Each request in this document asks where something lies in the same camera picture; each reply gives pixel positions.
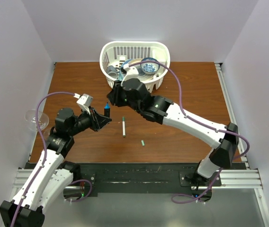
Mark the white plastic dish basket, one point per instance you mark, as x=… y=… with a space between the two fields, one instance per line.
x=116 y=55

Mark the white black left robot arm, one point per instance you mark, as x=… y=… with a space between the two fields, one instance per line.
x=52 y=173

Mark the clear wine glass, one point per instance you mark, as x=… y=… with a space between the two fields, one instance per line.
x=32 y=119

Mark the blue patterned bowl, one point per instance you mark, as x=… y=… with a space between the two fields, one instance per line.
x=149 y=66

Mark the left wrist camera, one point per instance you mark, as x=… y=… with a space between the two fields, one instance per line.
x=84 y=102

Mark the aluminium frame rail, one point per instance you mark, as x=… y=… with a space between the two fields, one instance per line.
x=259 y=193

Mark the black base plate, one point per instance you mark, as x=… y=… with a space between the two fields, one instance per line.
x=145 y=178

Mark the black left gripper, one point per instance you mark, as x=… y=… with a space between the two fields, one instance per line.
x=102 y=120

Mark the black blue highlighter pen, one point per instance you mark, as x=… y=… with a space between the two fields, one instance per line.
x=107 y=110

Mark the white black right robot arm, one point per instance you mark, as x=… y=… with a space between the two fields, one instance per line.
x=221 y=138

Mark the beige blue plate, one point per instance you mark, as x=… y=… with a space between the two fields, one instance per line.
x=141 y=73

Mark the grey blue mug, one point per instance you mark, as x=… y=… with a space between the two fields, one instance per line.
x=112 y=72

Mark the white pen green tip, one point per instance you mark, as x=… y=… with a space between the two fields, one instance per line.
x=123 y=128

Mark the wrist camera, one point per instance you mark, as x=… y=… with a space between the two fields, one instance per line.
x=131 y=73
x=84 y=102

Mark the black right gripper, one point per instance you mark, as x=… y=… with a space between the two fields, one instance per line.
x=114 y=95

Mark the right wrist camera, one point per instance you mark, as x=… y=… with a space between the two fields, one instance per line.
x=131 y=73

